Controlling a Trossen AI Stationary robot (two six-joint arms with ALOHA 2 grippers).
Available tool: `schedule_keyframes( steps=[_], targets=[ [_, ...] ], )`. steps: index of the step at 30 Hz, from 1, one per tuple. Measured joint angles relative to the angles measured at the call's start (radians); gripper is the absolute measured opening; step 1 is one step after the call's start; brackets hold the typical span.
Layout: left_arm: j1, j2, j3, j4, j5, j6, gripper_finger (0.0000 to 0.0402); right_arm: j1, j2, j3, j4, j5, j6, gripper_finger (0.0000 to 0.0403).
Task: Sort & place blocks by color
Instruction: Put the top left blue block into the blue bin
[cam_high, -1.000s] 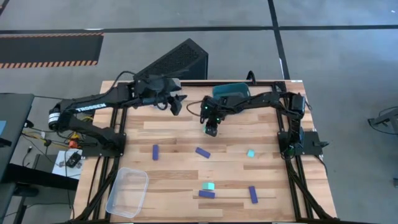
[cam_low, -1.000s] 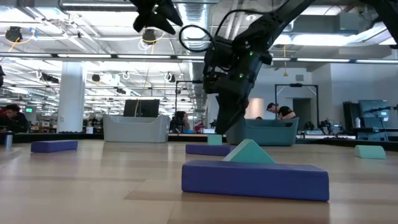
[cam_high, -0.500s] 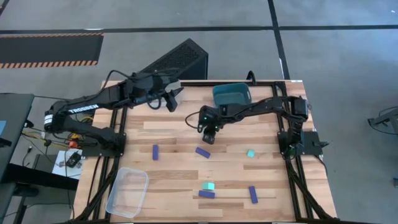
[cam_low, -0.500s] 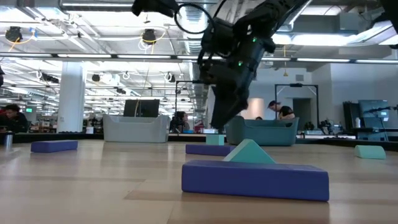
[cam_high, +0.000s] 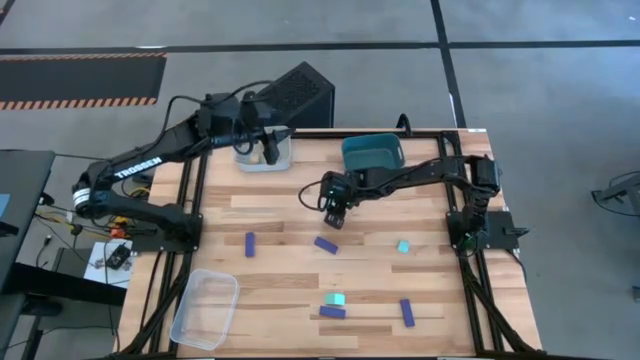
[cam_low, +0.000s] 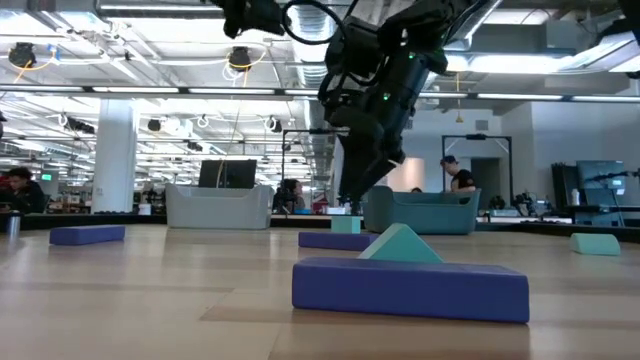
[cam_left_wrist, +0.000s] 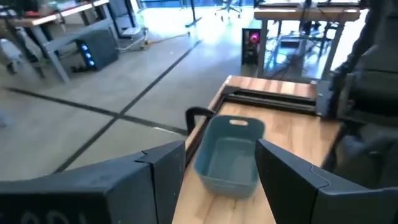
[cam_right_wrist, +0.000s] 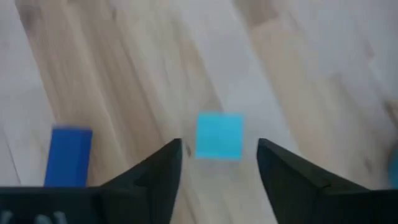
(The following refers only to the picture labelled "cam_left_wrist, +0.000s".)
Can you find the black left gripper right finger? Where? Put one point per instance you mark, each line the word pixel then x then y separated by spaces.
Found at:
pixel 311 199

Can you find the black computer pink light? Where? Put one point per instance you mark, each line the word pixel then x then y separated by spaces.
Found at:
pixel 251 46

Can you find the office chair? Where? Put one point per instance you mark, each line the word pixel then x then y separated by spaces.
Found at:
pixel 229 7

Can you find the black aluminium table frame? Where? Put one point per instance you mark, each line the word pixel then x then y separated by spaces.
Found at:
pixel 270 99

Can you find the teal plastic bin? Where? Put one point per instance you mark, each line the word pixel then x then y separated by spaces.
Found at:
pixel 227 161

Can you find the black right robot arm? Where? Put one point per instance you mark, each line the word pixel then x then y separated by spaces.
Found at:
pixel 373 93

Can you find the black curved bracket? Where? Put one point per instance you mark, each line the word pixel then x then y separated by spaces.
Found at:
pixel 191 115

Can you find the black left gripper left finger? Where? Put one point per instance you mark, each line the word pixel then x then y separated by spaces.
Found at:
pixel 93 193

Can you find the wooden desk grey legs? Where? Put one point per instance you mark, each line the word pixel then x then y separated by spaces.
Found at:
pixel 46 18
pixel 304 14

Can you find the black computer blue lights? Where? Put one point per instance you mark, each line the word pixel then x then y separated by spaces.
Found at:
pixel 99 49

